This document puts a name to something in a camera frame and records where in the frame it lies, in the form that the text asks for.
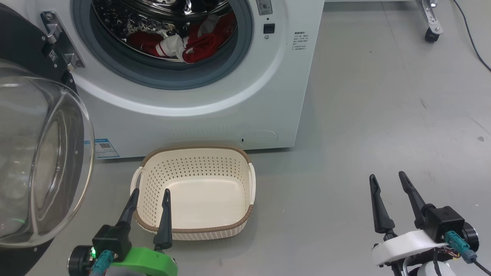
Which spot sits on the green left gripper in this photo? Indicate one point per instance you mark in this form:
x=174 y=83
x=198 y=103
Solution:
x=153 y=264

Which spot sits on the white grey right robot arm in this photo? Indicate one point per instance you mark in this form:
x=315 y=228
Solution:
x=429 y=270

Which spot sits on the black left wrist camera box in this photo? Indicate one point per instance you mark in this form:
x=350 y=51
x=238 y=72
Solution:
x=111 y=239

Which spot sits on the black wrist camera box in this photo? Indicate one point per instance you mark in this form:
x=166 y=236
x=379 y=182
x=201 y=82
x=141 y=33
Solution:
x=445 y=222
x=111 y=239

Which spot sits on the grey metal bracket with screw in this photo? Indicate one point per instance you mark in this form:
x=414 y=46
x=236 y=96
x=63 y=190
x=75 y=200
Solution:
x=57 y=38

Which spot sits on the black-rimmed glass washer door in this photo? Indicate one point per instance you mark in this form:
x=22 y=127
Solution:
x=38 y=161

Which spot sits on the perforated stainless steel drum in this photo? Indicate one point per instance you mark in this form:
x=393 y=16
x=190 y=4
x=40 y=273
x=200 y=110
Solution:
x=115 y=21

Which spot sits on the blue energy label sticker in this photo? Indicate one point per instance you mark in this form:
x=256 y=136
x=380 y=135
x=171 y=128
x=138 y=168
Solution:
x=106 y=148

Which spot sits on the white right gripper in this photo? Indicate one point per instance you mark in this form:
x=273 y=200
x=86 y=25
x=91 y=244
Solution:
x=402 y=245

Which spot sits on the cream perforated laundry basket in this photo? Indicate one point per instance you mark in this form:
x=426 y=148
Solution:
x=203 y=203

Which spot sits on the red and white jersey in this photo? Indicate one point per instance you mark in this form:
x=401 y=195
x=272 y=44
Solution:
x=203 y=48

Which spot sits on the metal cart leg with caster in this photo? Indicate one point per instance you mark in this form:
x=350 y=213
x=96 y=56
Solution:
x=431 y=21

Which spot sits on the black text warning label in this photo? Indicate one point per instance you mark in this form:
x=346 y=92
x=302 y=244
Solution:
x=300 y=41

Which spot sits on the white front-load washing machine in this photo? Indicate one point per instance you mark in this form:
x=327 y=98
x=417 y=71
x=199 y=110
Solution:
x=230 y=115

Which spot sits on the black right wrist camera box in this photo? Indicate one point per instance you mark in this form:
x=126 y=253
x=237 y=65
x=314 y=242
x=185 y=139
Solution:
x=445 y=222

